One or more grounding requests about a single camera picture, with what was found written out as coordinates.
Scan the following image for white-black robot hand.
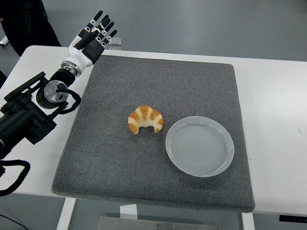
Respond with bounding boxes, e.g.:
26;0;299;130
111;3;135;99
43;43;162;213
63;11;118;71

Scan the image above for golden croissant bread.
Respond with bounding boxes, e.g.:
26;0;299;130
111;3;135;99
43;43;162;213
128;105;165;135

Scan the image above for round grey plate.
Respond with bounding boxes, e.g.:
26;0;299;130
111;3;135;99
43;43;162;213
165;115;235;178

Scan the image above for person's legs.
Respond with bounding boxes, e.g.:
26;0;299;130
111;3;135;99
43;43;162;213
0;0;62;57

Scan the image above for grey felt mat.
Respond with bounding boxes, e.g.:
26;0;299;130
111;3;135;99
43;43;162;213
51;55;255;213

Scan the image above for white table leg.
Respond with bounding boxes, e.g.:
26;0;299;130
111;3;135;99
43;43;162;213
241;212;255;230
57;198;77;230

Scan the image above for black table control panel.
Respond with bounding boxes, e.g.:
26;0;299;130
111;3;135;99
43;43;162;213
279;215;307;222

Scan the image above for white table bracket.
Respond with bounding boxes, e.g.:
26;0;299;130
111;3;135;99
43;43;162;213
119;204;139;220

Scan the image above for black floor cable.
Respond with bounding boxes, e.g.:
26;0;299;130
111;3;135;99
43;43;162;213
0;212;19;225

